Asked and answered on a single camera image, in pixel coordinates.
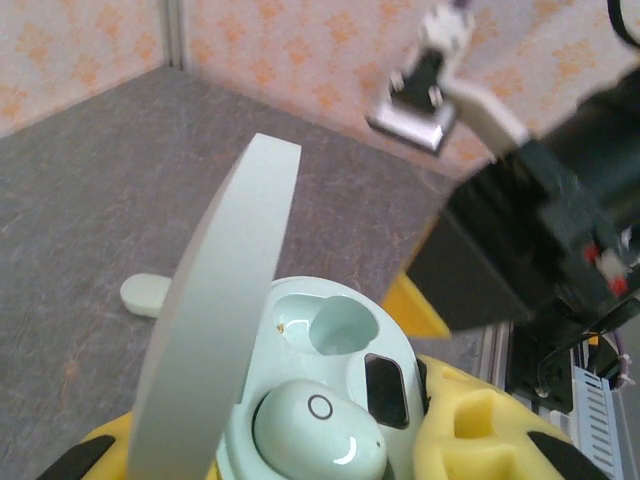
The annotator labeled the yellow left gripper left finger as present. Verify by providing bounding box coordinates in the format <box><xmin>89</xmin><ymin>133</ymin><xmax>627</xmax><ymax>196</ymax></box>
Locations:
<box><xmin>39</xmin><ymin>409</ymin><xmax>136</xmax><ymax>480</ymax></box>

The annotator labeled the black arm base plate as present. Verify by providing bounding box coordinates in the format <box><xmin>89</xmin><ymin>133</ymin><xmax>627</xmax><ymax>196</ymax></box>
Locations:
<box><xmin>504</xmin><ymin>299</ymin><xmax>596</xmax><ymax>416</ymax></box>

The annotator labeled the mint green wireless earbud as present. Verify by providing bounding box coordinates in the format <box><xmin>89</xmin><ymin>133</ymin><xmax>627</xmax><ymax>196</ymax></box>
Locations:
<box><xmin>252</xmin><ymin>378</ymin><xmax>389</xmax><ymax>480</ymax></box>

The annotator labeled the mint green earbud charging case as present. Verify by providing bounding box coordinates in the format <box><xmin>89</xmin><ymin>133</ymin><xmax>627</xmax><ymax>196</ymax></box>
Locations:
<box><xmin>127</xmin><ymin>132</ymin><xmax>429</xmax><ymax>480</ymax></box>

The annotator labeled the pale green oval capsule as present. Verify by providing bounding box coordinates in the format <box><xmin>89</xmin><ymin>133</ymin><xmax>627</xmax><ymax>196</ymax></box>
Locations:
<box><xmin>119</xmin><ymin>272</ymin><xmax>174</xmax><ymax>319</ymax></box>

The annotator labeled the wide aluminium mounting rail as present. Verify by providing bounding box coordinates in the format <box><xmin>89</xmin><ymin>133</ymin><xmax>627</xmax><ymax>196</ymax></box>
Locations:
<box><xmin>477</xmin><ymin>319</ymin><xmax>526</xmax><ymax>401</ymax></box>

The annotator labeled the lilac cable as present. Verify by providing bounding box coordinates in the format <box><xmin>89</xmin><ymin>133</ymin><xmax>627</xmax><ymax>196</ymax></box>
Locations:
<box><xmin>609</xmin><ymin>327</ymin><xmax>636</xmax><ymax>394</ymax></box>

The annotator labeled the black braided cable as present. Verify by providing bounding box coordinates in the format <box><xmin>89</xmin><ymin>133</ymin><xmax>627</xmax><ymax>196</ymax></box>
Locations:
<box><xmin>607</xmin><ymin>0</ymin><xmax>640</xmax><ymax>49</ymax></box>

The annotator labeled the aluminium frame post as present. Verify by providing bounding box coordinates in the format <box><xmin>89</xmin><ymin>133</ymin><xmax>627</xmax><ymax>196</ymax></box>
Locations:
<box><xmin>159</xmin><ymin>0</ymin><xmax>194</xmax><ymax>71</ymax></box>

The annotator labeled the slotted grey cable tray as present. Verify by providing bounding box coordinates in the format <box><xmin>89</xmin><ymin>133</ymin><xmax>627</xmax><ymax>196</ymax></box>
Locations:
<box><xmin>569</xmin><ymin>362</ymin><xmax>631</xmax><ymax>480</ymax></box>

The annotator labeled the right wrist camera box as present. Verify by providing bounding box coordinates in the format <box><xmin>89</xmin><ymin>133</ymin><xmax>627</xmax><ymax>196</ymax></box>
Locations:
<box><xmin>364</xmin><ymin>2</ymin><xmax>531</xmax><ymax>159</ymax></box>

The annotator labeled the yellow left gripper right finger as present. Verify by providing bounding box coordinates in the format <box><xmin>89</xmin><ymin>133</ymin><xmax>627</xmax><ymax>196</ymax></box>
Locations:
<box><xmin>412</xmin><ymin>353</ymin><xmax>624</xmax><ymax>480</ymax></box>

